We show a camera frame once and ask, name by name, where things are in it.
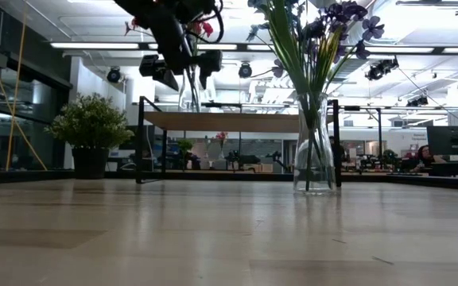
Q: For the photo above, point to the long ceiling light bar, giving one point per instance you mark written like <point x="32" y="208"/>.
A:
<point x="94" y="45"/>

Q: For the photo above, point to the black background robot arm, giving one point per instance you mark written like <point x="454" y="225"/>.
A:
<point x="245" y="159"/>

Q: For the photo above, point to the person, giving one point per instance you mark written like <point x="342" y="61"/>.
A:
<point x="424" y="155"/>

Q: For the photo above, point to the black ceiling camera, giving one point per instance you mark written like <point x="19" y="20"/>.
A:
<point x="382" y="68"/>
<point x="418" y="101"/>
<point x="113" y="74"/>
<point x="245" y="70"/>

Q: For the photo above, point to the wooden shelf with black frame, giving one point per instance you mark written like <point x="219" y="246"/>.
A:
<point x="233" y="121"/>

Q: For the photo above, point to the black computer monitor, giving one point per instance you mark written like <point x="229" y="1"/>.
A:
<point x="453" y="140"/>

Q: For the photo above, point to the potted green plant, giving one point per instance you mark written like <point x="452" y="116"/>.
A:
<point x="90" y="123"/>

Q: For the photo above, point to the purple artificial flower bunch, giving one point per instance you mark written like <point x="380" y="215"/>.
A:
<point x="372" y="28"/>

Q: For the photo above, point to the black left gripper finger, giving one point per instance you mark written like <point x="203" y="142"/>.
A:
<point x="157" y="69"/>
<point x="209" y="63"/>

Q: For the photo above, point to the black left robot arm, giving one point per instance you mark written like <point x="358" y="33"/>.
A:
<point x="141" y="12"/>

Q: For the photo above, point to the clear glass vase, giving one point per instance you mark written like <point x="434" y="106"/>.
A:
<point x="314" y="159"/>
<point x="189" y="95"/>

